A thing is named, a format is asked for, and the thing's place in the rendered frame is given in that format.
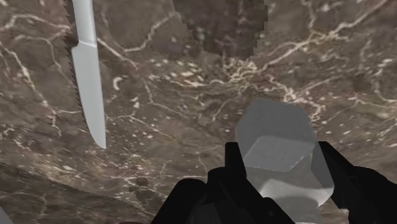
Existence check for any grey faceted cup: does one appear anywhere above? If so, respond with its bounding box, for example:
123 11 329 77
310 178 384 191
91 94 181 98
234 98 335 224

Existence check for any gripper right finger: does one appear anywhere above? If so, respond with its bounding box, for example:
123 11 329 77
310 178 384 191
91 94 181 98
317 141 397 224

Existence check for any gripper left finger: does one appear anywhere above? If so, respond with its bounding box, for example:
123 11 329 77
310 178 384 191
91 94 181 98
151 141 295 224

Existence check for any white serrated knife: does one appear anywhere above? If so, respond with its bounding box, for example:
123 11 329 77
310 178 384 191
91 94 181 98
63 0 107 150

